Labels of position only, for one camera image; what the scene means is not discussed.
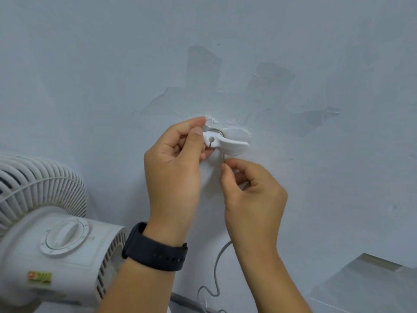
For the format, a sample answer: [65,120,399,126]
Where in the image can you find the person's left hand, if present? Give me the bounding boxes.
[143,116,216,247]

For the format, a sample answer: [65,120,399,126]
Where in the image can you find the person's right hand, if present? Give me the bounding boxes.
[220,158,288,258]

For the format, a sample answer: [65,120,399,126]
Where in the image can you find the white wall cord winder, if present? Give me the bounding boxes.
[202,121,252,157]

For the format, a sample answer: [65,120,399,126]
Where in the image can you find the white power cord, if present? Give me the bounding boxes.
[196,152,234,313]

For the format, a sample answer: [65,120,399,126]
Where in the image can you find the white fan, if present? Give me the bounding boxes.
[0,155,128,313]

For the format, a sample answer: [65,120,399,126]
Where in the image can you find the person's left forearm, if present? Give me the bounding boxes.
[97,256,187,313]

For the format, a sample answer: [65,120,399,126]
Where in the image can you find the black wristband watch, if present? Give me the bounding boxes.
[121,222,189,272]

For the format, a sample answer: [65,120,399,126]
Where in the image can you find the clear tape strip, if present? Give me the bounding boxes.
[186,44,222,92]
[289,105,341,137]
[245,62,296,97]

